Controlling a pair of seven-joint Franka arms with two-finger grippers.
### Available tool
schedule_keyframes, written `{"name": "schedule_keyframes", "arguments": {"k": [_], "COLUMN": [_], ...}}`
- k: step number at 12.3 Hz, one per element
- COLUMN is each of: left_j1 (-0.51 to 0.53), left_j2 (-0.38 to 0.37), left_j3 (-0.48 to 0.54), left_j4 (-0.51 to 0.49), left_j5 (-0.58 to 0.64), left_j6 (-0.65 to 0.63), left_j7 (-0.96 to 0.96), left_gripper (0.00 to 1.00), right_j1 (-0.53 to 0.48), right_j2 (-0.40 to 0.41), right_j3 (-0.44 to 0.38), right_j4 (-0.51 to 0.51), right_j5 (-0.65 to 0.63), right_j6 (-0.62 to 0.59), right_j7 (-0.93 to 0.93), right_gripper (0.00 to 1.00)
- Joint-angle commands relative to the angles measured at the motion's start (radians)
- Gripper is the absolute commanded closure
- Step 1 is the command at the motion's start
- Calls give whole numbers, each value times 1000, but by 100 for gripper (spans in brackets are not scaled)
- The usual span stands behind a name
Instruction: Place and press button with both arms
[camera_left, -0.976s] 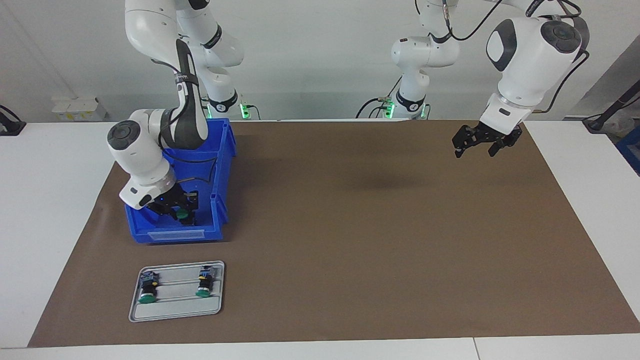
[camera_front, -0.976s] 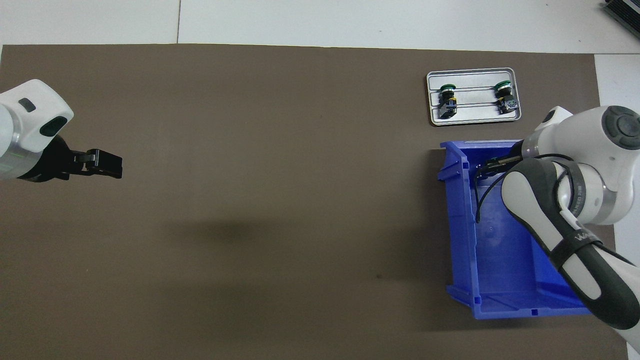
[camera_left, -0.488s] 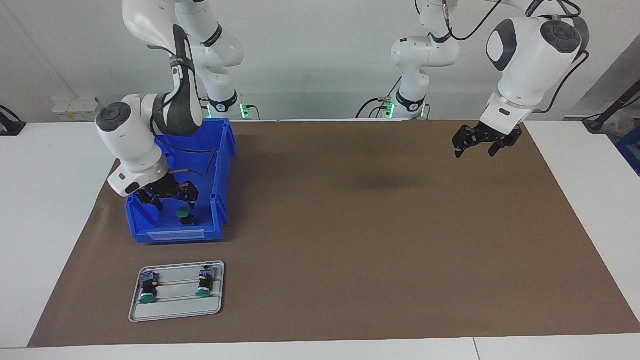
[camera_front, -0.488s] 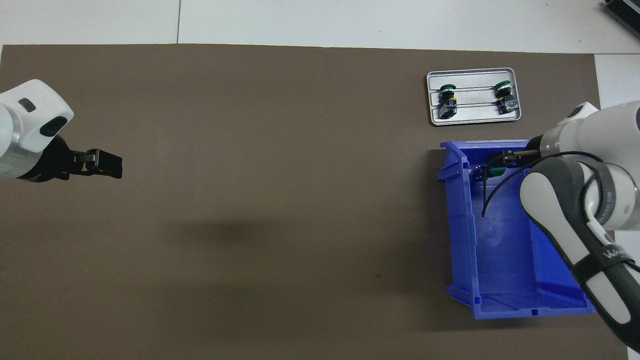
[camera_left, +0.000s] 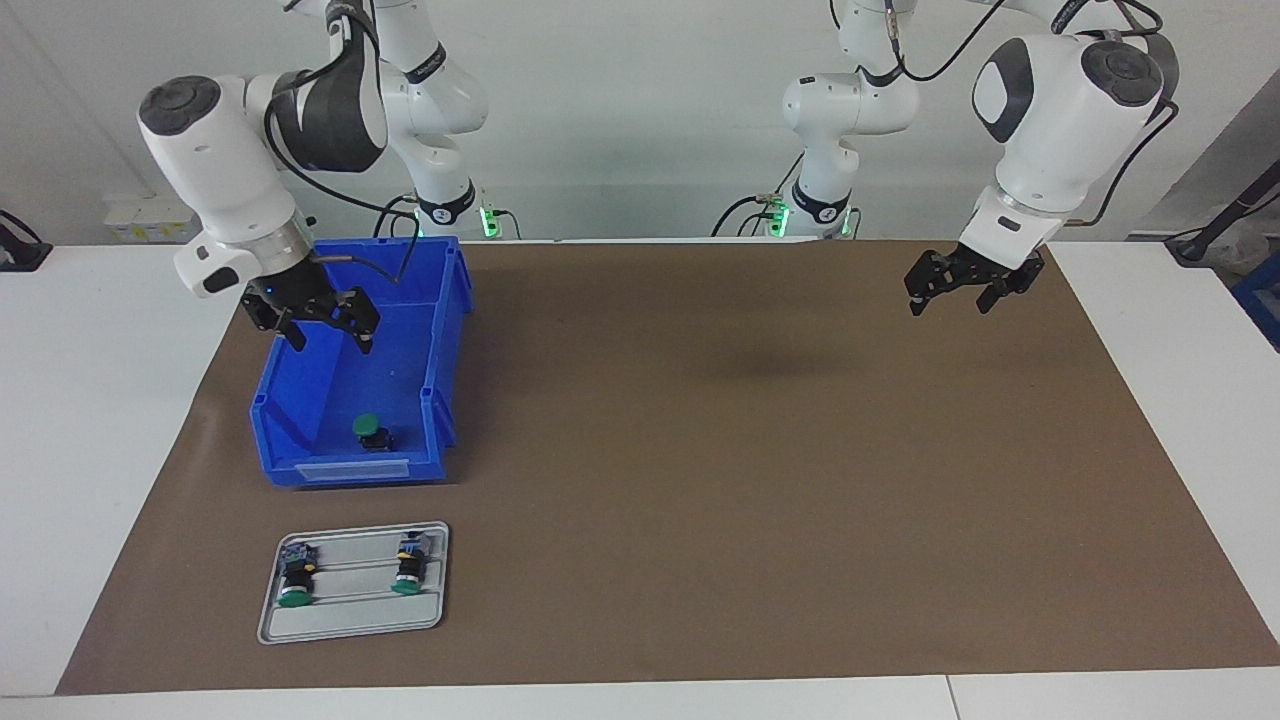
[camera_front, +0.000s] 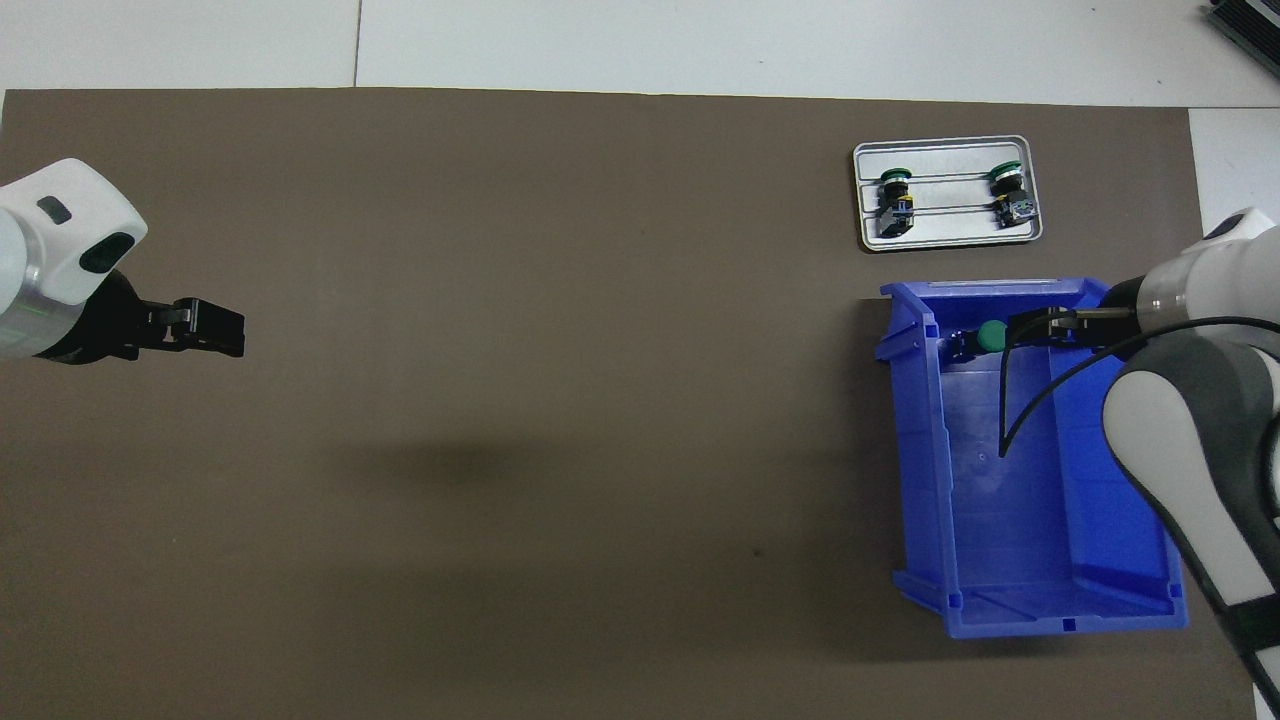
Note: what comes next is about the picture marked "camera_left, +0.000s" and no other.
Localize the grey metal tray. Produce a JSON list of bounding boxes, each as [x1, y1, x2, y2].
[[257, 521, 451, 645]]

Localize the black base cable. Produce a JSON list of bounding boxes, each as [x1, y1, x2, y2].
[[710, 150, 806, 238]]

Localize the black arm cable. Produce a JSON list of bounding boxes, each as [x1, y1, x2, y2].
[[262, 0, 423, 286], [885, 0, 1181, 229]]

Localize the black table clamp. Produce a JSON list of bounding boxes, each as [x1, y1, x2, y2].
[[0, 210, 53, 273]]

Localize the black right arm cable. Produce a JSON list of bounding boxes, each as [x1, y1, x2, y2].
[[262, 0, 423, 286]]

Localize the blue plastic storage bin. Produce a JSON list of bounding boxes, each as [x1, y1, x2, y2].
[[248, 236, 473, 488]]

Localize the blue crate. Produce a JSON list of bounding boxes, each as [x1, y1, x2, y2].
[[1230, 250, 1280, 353]]

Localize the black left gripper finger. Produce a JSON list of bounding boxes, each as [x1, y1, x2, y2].
[[904, 250, 976, 317], [977, 258, 1046, 316]]

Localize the brown table mat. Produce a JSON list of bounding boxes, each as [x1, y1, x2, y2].
[[55, 238, 1280, 696]]

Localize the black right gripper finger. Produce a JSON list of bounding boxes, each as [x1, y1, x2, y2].
[[242, 292, 307, 351], [325, 288, 382, 355]]

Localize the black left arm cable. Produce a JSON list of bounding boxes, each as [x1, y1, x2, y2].
[[885, 0, 1181, 229]]

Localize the white wall power strip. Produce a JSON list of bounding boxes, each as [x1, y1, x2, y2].
[[103, 195, 216, 243]]

